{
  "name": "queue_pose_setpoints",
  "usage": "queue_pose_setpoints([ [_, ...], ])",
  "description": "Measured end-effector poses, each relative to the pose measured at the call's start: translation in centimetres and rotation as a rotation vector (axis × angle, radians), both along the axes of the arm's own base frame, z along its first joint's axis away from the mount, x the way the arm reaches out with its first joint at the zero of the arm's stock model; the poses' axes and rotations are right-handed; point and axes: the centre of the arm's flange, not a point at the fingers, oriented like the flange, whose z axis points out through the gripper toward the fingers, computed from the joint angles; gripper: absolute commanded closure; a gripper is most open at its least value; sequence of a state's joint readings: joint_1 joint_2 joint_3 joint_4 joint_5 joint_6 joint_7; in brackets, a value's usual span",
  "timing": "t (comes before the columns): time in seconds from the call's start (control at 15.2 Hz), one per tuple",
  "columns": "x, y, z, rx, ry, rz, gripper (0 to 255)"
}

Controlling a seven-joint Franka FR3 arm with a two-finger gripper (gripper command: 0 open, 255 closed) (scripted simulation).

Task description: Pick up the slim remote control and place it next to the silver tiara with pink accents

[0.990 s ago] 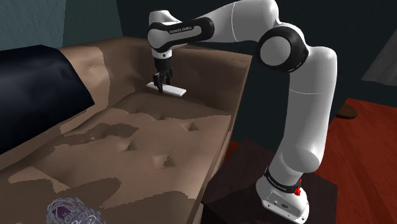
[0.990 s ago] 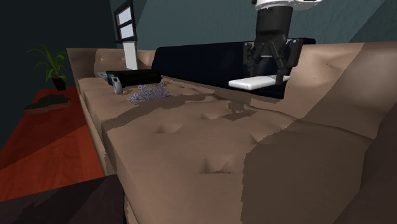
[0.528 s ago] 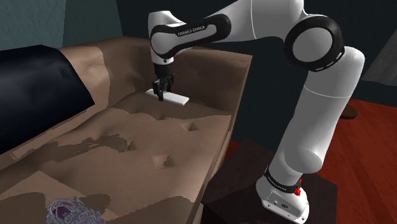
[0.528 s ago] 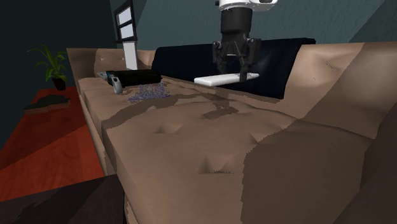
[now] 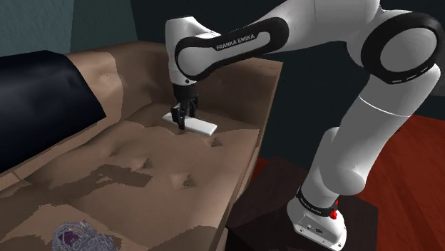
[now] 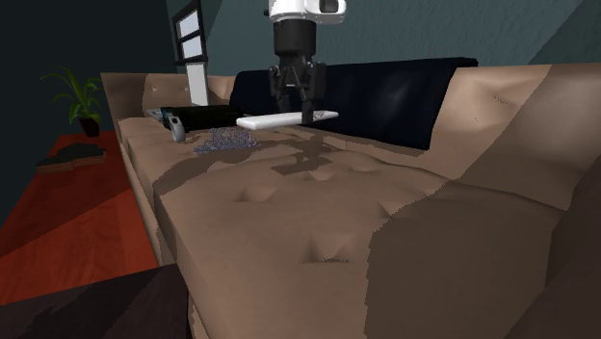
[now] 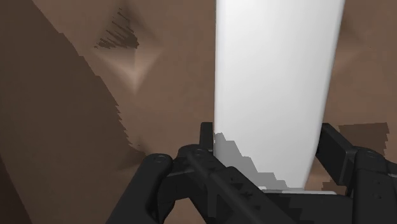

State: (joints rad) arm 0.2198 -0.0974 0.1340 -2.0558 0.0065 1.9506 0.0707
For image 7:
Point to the brown upholstered sofa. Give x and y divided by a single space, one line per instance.
77 124

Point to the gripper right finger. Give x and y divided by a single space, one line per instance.
369 176

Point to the tall white vase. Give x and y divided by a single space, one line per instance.
273 77

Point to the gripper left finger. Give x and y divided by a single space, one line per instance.
192 173

